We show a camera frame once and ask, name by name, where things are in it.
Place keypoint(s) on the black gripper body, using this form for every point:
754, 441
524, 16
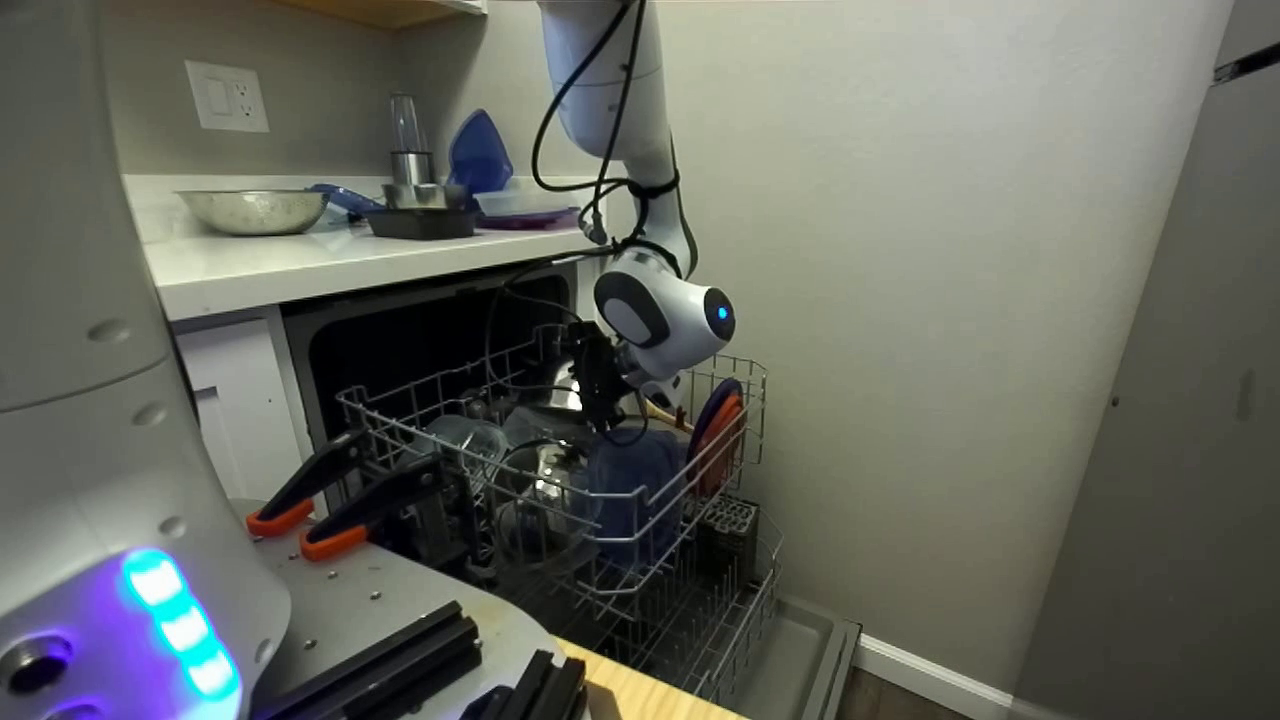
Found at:
592, 365

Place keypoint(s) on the silver bowl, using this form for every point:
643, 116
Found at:
564, 389
557, 473

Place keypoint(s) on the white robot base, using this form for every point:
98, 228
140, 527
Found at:
127, 581

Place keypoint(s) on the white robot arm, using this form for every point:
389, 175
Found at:
653, 316

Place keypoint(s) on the silver bowl in rack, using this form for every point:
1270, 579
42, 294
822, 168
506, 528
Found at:
557, 473

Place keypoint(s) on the blue container on counter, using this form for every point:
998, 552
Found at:
477, 155

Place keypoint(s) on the grey dishwasher door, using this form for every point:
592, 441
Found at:
795, 660

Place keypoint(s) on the large steel colander bowl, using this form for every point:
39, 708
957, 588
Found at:
254, 209

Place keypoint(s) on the orange black utensil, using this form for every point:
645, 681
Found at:
708, 444

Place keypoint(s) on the orange black clamp right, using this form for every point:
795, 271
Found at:
358, 516

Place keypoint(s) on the black baking tray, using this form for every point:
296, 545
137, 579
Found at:
421, 221

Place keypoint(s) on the blender with steel base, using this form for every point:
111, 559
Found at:
414, 175

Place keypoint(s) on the black aluminium rails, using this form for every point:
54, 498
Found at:
404, 671

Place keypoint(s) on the stainless refrigerator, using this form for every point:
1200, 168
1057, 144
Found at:
1165, 593

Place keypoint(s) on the lower wire rack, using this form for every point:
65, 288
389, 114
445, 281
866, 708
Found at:
702, 622

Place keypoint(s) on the white wall outlet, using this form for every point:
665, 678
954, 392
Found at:
225, 96

